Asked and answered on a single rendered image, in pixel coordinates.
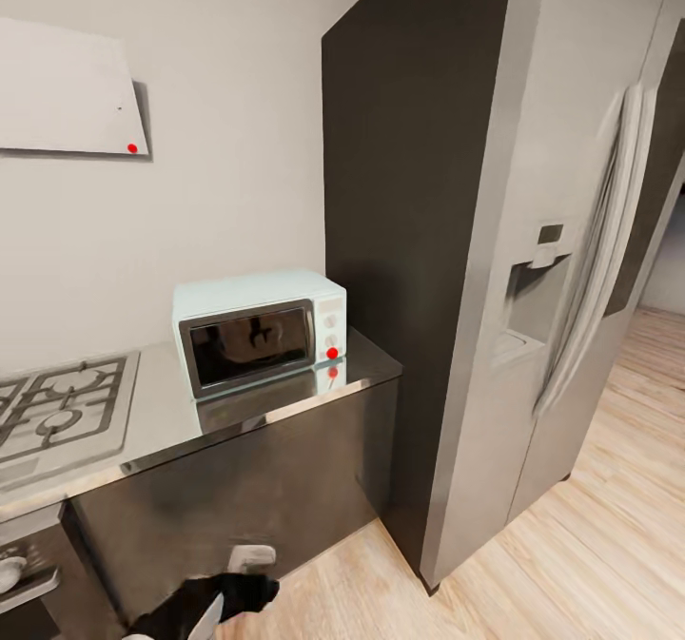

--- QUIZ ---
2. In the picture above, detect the microwave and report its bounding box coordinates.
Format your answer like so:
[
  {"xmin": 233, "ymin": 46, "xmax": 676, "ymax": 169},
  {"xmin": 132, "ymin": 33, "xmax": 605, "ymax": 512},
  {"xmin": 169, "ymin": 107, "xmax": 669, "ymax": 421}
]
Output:
[{"xmin": 172, "ymin": 267, "xmax": 347, "ymax": 400}]

